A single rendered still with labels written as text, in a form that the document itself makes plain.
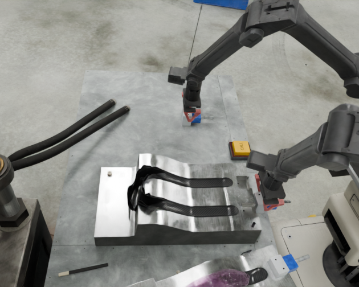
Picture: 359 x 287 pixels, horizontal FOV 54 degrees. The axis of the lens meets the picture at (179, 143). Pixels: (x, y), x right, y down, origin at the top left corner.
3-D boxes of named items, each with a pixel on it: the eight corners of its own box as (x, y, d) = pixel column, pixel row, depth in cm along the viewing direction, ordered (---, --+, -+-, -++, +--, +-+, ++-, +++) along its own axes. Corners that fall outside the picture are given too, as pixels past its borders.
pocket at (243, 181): (246, 182, 123) (249, 175, 120) (249, 195, 119) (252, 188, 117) (233, 181, 123) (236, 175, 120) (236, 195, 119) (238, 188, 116)
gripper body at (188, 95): (184, 109, 136) (186, 94, 130) (182, 91, 143) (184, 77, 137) (200, 109, 137) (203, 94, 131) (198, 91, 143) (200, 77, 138)
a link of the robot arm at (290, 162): (357, 168, 59) (371, 109, 61) (323, 158, 60) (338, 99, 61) (288, 186, 101) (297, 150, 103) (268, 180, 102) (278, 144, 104)
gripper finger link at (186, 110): (182, 125, 141) (184, 108, 134) (180, 113, 146) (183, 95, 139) (198, 126, 142) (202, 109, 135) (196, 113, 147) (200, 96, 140)
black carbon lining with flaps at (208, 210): (230, 180, 121) (236, 162, 114) (238, 221, 110) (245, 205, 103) (127, 179, 117) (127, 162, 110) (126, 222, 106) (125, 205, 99)
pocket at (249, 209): (252, 209, 116) (255, 203, 113) (256, 223, 112) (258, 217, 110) (239, 209, 115) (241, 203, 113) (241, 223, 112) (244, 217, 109)
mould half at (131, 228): (240, 178, 131) (248, 154, 121) (254, 244, 113) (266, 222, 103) (102, 177, 125) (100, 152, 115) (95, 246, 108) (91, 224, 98)
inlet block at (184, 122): (211, 118, 151) (213, 108, 147) (213, 126, 148) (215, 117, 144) (180, 117, 150) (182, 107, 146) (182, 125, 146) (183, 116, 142)
